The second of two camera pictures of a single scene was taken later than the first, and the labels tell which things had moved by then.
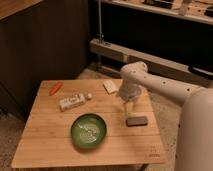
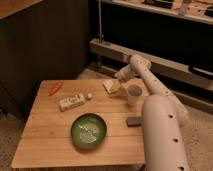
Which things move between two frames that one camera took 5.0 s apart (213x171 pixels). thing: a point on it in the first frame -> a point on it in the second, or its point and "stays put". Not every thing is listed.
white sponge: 110,87 stays put
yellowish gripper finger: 129,107 -> 116,84
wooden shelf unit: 174,38 stays put
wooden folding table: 132,132 stays put
